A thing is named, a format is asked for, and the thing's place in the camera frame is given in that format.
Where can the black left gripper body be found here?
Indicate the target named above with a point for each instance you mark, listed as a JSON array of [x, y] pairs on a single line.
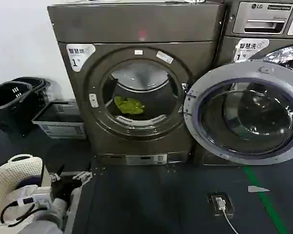
[[64, 189]]

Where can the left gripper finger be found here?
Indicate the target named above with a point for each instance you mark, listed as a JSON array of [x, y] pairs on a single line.
[[81, 176], [59, 173]]

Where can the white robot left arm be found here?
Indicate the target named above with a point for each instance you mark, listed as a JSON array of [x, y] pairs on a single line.
[[45, 217]]

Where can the dark purple garment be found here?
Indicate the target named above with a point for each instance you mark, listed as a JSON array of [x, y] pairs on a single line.
[[33, 180]]

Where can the grey slatted plastic crate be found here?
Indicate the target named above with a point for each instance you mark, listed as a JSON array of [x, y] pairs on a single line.
[[61, 128]]

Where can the white perforated laundry basket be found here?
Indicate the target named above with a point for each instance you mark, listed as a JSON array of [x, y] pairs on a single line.
[[5, 175]]

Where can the black plastic basket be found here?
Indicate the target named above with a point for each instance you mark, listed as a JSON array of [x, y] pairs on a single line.
[[5, 104], [40, 93]]

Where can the green cloth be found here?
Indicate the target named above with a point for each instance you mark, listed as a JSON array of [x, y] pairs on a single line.
[[129, 106]]

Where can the white plug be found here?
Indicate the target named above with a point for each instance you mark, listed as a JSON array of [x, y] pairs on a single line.
[[220, 203]]

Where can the black floor socket box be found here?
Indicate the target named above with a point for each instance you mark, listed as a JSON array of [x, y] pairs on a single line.
[[228, 203]]

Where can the grey dryer with round opening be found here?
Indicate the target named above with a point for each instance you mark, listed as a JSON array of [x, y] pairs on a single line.
[[146, 24]]

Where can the white floor tape piece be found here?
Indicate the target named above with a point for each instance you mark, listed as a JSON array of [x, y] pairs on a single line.
[[256, 189]]

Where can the round glass dryer door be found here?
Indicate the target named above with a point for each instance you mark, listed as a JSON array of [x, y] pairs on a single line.
[[249, 117]]

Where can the green floor tape strip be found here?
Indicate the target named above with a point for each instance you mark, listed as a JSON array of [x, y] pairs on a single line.
[[266, 200]]

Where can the grey washing machine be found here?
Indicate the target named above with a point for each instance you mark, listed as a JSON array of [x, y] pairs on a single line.
[[256, 17]]

